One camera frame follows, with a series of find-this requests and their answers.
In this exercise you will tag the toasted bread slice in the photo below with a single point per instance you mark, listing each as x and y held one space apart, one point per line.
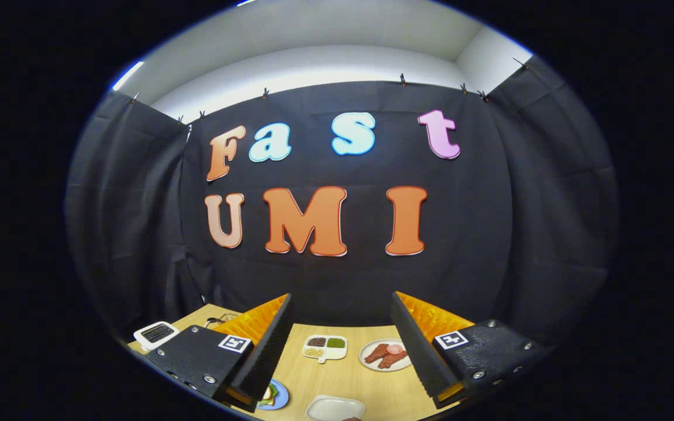
269 393

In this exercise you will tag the green mung beans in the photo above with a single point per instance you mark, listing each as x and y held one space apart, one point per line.
336 342

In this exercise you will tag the white rectangular plate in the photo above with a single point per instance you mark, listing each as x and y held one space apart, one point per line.
334 408

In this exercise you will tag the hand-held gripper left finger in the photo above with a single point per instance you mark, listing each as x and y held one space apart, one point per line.
267 348

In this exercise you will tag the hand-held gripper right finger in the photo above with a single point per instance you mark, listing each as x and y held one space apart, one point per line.
418 351

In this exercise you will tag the row of black clips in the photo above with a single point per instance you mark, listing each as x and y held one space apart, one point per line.
402 79

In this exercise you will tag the dark red beans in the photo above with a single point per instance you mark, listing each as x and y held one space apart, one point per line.
316 341

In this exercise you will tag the clear glass holder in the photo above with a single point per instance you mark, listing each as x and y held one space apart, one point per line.
220 319

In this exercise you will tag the yellow soy beans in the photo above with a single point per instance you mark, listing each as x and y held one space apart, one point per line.
314 352

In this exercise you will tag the white divided tray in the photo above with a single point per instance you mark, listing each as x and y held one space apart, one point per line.
337 352

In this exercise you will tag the brown meat slice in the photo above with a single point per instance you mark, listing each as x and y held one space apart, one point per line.
377 353
394 360

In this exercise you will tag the white toaster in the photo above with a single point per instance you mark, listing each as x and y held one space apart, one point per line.
144 339

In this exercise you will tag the red sausage slice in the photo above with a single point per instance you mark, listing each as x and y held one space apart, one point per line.
394 349

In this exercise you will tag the white oval plate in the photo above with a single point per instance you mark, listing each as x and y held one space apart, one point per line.
407 363

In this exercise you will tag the blue round plate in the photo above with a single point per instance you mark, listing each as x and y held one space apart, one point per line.
283 397

